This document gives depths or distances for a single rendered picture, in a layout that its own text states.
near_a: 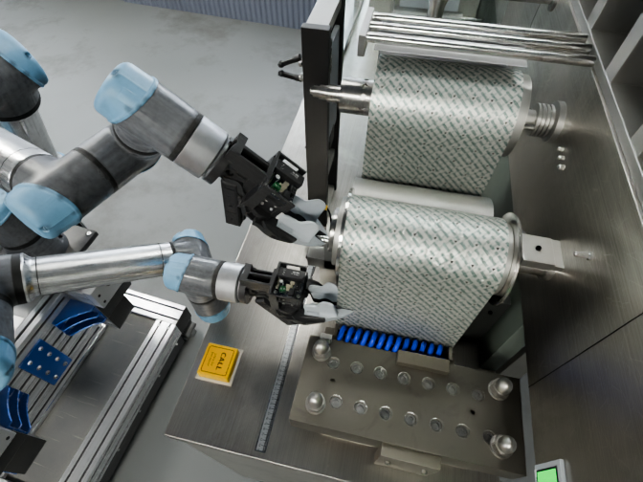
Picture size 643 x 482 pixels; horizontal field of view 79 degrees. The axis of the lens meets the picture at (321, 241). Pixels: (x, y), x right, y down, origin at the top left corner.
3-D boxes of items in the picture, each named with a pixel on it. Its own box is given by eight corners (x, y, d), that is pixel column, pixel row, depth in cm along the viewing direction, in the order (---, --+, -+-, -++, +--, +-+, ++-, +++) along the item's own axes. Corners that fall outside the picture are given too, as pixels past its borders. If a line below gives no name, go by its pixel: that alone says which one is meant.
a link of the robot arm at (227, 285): (220, 306, 76) (234, 272, 81) (242, 311, 76) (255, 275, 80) (211, 287, 70) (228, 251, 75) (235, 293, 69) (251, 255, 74)
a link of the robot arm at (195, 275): (185, 265, 83) (172, 242, 76) (234, 274, 81) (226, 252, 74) (168, 297, 78) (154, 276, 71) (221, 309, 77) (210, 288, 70)
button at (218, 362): (210, 345, 89) (209, 341, 87) (240, 352, 88) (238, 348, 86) (199, 376, 85) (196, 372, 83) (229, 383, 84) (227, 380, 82)
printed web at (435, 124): (361, 216, 111) (384, 37, 70) (444, 230, 108) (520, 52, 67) (334, 344, 89) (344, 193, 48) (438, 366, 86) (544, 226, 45)
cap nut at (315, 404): (307, 391, 71) (307, 383, 67) (327, 395, 70) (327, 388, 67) (302, 411, 69) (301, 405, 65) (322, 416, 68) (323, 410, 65)
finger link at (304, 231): (338, 248, 59) (291, 212, 55) (314, 260, 63) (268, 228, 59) (343, 232, 60) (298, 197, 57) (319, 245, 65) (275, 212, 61)
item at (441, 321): (336, 322, 80) (339, 276, 65) (452, 346, 77) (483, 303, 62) (335, 324, 80) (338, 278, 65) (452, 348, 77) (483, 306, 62)
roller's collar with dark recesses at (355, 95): (343, 99, 77) (345, 69, 72) (374, 103, 76) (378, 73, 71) (338, 120, 73) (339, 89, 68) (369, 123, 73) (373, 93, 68)
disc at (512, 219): (483, 243, 72) (517, 192, 59) (486, 244, 72) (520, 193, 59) (483, 318, 64) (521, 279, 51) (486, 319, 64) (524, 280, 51)
